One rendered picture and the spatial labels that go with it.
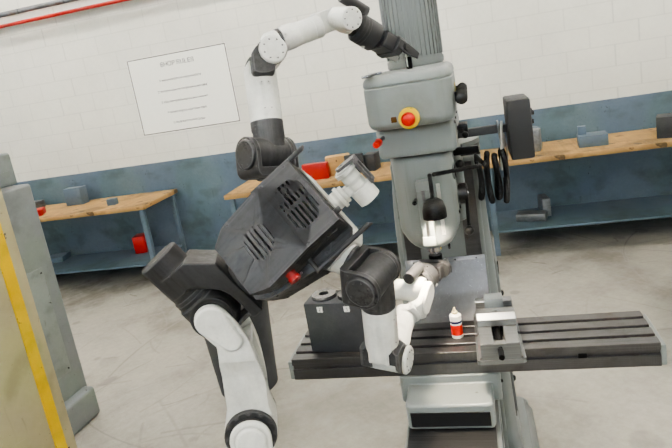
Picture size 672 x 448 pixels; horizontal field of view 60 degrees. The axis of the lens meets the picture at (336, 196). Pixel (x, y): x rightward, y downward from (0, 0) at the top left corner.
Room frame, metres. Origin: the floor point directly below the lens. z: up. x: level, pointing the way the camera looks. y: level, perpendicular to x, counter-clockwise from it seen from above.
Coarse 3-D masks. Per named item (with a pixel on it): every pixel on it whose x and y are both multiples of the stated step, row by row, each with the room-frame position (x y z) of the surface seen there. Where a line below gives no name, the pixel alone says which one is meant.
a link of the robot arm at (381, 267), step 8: (368, 256) 1.44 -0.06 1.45; (376, 256) 1.41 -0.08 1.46; (384, 256) 1.41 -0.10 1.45; (368, 264) 1.38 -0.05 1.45; (376, 264) 1.38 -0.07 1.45; (384, 264) 1.39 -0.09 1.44; (392, 264) 1.40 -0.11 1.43; (368, 272) 1.34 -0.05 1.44; (376, 272) 1.35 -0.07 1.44; (384, 272) 1.36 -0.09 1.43; (392, 272) 1.39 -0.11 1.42; (376, 280) 1.33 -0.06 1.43; (384, 280) 1.35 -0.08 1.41; (392, 280) 1.39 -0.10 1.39; (384, 288) 1.35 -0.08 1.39; (392, 288) 1.39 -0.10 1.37; (384, 296) 1.37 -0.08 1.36; (392, 296) 1.39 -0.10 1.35; (384, 304) 1.37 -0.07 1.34; (392, 304) 1.39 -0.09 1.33; (368, 312) 1.39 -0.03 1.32; (376, 312) 1.38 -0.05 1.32; (384, 312) 1.38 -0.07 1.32
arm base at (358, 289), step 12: (360, 252) 1.43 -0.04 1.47; (372, 252) 1.45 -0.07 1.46; (384, 252) 1.43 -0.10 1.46; (348, 264) 1.38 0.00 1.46; (360, 264) 1.44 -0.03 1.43; (396, 264) 1.42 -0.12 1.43; (348, 276) 1.34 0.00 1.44; (360, 276) 1.33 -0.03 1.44; (348, 288) 1.34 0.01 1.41; (360, 288) 1.33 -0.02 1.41; (372, 288) 1.31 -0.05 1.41; (348, 300) 1.36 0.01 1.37; (360, 300) 1.33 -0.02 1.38; (372, 300) 1.32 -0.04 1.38
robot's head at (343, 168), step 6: (354, 156) 1.53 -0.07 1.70; (348, 162) 1.51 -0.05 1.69; (354, 162) 1.50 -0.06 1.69; (360, 162) 1.53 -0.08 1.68; (336, 168) 1.54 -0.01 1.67; (342, 168) 1.51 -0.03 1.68; (348, 168) 1.51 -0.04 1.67; (360, 168) 1.51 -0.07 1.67; (366, 168) 1.53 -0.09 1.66; (336, 174) 1.52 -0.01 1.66; (342, 174) 1.50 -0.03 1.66; (366, 174) 1.51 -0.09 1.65; (372, 174) 1.54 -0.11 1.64; (372, 180) 1.51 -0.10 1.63
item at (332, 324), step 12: (312, 300) 1.97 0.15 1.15; (324, 300) 1.94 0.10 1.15; (336, 300) 1.93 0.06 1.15; (312, 312) 1.94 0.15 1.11; (324, 312) 1.92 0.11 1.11; (336, 312) 1.91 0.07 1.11; (348, 312) 1.89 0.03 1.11; (360, 312) 1.87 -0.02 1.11; (312, 324) 1.94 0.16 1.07; (324, 324) 1.92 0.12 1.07; (336, 324) 1.91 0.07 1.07; (348, 324) 1.89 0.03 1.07; (360, 324) 1.88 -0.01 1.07; (312, 336) 1.94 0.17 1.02; (324, 336) 1.93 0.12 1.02; (336, 336) 1.91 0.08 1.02; (348, 336) 1.90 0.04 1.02; (360, 336) 1.88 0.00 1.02; (312, 348) 1.95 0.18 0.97; (324, 348) 1.93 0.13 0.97; (336, 348) 1.91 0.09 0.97; (348, 348) 1.90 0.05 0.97
